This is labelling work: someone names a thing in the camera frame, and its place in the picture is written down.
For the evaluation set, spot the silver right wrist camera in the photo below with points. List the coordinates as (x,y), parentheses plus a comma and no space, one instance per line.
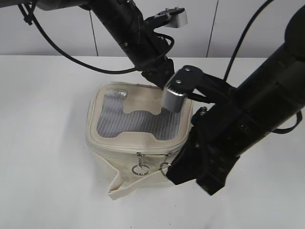
(192,83)

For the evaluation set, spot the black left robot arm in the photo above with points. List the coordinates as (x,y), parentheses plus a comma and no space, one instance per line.
(146,49)

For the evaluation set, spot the silver ring zipper pull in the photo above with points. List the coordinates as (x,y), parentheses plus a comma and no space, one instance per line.
(165,165)
(140,169)

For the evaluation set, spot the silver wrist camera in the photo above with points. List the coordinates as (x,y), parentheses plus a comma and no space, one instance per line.
(172,18)
(192,83)

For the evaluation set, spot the cream fabric zipper bag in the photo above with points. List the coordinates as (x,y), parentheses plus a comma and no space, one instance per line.
(124,119)

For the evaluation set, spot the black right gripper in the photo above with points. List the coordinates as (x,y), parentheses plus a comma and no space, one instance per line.
(207,162)

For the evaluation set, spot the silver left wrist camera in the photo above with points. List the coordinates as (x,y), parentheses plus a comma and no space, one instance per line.
(172,18)

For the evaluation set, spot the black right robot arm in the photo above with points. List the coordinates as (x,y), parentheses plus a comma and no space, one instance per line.
(266,99)

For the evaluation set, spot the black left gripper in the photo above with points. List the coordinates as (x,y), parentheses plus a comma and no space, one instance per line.
(160,73)

